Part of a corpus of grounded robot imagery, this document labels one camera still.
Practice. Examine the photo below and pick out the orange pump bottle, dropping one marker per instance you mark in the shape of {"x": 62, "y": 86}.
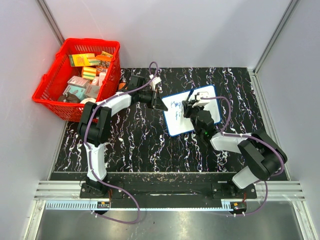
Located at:
{"x": 122, "y": 83}

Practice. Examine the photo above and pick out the teal white box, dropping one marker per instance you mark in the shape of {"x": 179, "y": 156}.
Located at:
{"x": 79, "y": 92}

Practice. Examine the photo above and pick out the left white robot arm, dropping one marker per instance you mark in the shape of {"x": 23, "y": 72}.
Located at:
{"x": 94, "y": 127}

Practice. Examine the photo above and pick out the yellow green box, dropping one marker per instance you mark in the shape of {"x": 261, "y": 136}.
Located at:
{"x": 82, "y": 60}

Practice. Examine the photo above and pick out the aluminium frame rail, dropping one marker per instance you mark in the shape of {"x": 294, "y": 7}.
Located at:
{"x": 68, "y": 195}

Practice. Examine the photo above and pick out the pink white box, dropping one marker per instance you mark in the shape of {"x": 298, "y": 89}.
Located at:
{"x": 78, "y": 81}

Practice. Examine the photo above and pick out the blue-framed whiteboard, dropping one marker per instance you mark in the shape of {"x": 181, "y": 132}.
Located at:
{"x": 175, "y": 122}

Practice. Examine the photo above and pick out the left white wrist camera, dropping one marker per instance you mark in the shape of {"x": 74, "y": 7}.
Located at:
{"x": 154, "y": 80}

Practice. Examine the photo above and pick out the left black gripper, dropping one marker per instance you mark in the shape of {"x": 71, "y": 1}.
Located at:
{"x": 156, "y": 102}

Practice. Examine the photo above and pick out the striped yellow sponge pack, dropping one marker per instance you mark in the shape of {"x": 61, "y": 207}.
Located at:
{"x": 89, "y": 72}

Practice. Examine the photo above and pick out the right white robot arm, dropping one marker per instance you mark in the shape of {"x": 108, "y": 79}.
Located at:
{"x": 264, "y": 158}

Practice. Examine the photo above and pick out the orange snack packet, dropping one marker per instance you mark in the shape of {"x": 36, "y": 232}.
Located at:
{"x": 104, "y": 59}

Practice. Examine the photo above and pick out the white marker with blue cap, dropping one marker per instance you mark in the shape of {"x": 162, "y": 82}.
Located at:
{"x": 189, "y": 95}

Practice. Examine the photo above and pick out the white tape roll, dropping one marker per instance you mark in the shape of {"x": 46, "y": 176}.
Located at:
{"x": 89, "y": 99}

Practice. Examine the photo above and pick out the red plastic shopping basket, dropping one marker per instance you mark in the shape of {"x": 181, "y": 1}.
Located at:
{"x": 54, "y": 82}

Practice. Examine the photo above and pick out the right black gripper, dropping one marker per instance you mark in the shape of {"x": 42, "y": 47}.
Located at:
{"x": 189, "y": 107}

